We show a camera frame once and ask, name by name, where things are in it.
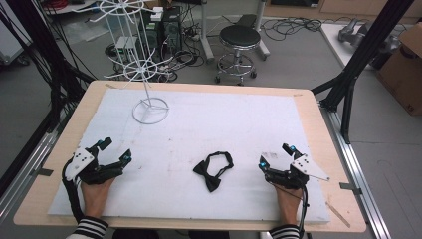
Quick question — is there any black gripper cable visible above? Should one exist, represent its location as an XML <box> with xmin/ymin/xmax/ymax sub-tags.
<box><xmin>61</xmin><ymin>158</ymin><xmax>85</xmax><ymax>224</ymax></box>
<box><xmin>274</xmin><ymin>180</ymin><xmax>310</xmax><ymax>239</ymax></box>

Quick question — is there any white foam mat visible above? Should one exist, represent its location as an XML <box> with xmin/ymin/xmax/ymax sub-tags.
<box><xmin>47</xmin><ymin>87</ymin><xmax>331</xmax><ymax>224</ymax></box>

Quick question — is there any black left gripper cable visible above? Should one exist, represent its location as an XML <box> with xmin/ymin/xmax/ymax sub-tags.
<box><xmin>61</xmin><ymin>158</ymin><xmax>85</xmax><ymax>224</ymax></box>

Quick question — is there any white power strip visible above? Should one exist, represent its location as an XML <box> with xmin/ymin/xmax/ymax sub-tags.
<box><xmin>149</xmin><ymin>6</ymin><xmax>164</xmax><ymax>23</ymax></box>

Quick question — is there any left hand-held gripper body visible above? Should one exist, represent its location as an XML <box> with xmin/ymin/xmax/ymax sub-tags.
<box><xmin>64</xmin><ymin>144</ymin><xmax>125</xmax><ymax>185</ymax></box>

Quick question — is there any black round stool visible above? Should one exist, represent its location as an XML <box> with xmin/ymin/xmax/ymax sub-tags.
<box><xmin>214</xmin><ymin>24</ymin><xmax>263</xmax><ymax>87</ymax></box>

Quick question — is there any black computer tower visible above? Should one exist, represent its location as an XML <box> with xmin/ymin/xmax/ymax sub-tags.
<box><xmin>161</xmin><ymin>5</ymin><xmax>183</xmax><ymax>56</ymax></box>

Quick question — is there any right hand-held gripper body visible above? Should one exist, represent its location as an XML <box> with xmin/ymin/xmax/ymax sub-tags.
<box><xmin>264</xmin><ymin>153</ymin><xmax>331</xmax><ymax>191</ymax></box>

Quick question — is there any aluminium rail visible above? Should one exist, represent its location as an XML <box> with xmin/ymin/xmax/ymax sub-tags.
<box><xmin>318</xmin><ymin>103</ymin><xmax>393</xmax><ymax>239</ymax></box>
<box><xmin>0</xmin><ymin>127</ymin><xmax>66</xmax><ymax>223</ymax></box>

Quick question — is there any black metal frame post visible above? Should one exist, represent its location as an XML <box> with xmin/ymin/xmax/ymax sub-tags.
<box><xmin>311</xmin><ymin>0</ymin><xmax>416</xmax><ymax>145</ymax></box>
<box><xmin>0</xmin><ymin>0</ymin><xmax>96</xmax><ymax>197</ymax></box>

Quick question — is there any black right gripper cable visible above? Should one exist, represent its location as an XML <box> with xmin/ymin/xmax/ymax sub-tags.
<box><xmin>274</xmin><ymin>180</ymin><xmax>310</xmax><ymax>239</ymax></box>

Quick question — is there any black bow tie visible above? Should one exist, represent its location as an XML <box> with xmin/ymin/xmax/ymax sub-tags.
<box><xmin>192</xmin><ymin>150</ymin><xmax>235</xmax><ymax>193</ymax></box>

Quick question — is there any bundle of black floor cables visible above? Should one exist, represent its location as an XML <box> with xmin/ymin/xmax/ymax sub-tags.
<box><xmin>262</xmin><ymin>16</ymin><xmax>323</xmax><ymax>43</ymax></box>

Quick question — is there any person's right hand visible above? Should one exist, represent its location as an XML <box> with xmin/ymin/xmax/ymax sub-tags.
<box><xmin>274</xmin><ymin>184</ymin><xmax>304</xmax><ymax>227</ymax></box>

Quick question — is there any white wire display rack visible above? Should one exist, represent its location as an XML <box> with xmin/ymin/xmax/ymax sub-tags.
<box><xmin>71</xmin><ymin>0</ymin><xmax>174</xmax><ymax>125</ymax></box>

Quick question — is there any thin wooden stick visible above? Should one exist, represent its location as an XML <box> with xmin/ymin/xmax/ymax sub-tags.
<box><xmin>325</xmin><ymin>201</ymin><xmax>351</xmax><ymax>229</ymax></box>

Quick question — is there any brown cardboard box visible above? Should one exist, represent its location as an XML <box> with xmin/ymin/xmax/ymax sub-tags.
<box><xmin>375</xmin><ymin>22</ymin><xmax>422</xmax><ymax>117</ymax></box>

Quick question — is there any person's left hand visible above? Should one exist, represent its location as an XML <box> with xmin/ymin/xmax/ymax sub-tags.
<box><xmin>80</xmin><ymin>177</ymin><xmax>116</xmax><ymax>219</ymax></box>

